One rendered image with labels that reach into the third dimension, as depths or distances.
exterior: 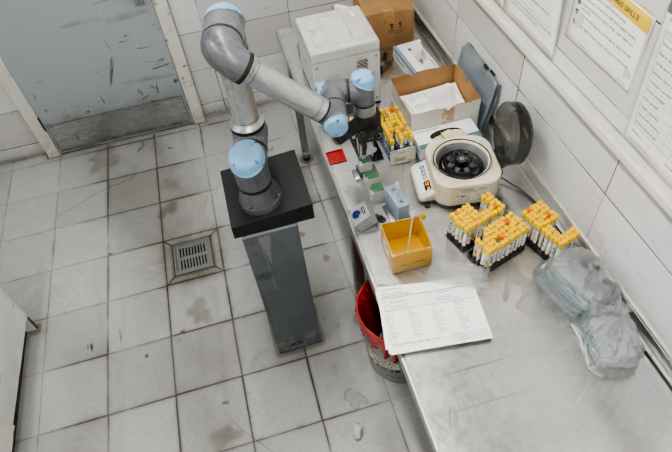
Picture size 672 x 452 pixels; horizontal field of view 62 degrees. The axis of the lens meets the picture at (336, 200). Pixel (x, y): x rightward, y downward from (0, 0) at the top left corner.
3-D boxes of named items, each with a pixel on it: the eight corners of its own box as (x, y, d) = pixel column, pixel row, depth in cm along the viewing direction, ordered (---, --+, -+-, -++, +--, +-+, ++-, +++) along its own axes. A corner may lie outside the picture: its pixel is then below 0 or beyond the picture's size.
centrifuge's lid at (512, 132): (502, 85, 185) (526, 84, 186) (484, 142, 204) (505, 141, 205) (524, 127, 171) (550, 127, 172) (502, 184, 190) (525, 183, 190)
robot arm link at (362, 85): (347, 68, 178) (373, 65, 178) (349, 95, 186) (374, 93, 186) (349, 83, 173) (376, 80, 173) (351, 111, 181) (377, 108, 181)
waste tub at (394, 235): (380, 242, 187) (379, 224, 180) (418, 233, 188) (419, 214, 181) (391, 275, 178) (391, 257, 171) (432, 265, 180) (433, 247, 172)
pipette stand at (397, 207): (381, 208, 197) (381, 188, 190) (399, 201, 199) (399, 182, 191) (394, 228, 191) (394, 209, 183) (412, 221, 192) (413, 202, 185)
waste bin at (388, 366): (349, 328, 264) (343, 275, 231) (423, 307, 269) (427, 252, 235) (374, 404, 240) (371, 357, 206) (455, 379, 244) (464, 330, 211)
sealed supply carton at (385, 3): (353, 16, 282) (351, -19, 268) (398, 9, 283) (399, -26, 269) (364, 51, 261) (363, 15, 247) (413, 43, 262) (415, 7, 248)
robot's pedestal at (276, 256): (280, 354, 258) (241, 239, 193) (271, 317, 271) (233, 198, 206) (321, 342, 261) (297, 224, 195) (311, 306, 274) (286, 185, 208)
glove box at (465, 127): (410, 145, 217) (411, 126, 210) (468, 131, 220) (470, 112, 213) (422, 167, 209) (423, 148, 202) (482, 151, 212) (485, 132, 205)
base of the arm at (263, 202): (247, 222, 190) (239, 203, 182) (235, 192, 199) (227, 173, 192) (288, 205, 192) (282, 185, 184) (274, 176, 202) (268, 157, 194)
